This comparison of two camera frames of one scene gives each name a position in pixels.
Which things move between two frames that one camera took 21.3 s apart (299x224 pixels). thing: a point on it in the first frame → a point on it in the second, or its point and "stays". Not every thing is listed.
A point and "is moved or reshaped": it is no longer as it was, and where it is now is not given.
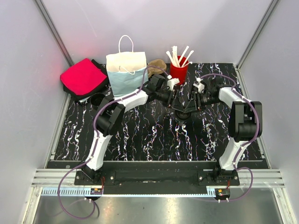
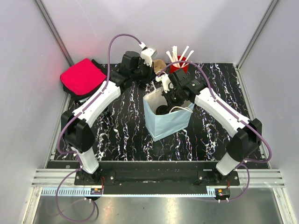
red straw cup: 180,73 stays
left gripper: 176,104 → 151,73
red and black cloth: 84,79 stays
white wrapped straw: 184,53 stays
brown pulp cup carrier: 153,70 stays
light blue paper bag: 125,70 is moved or reshaped
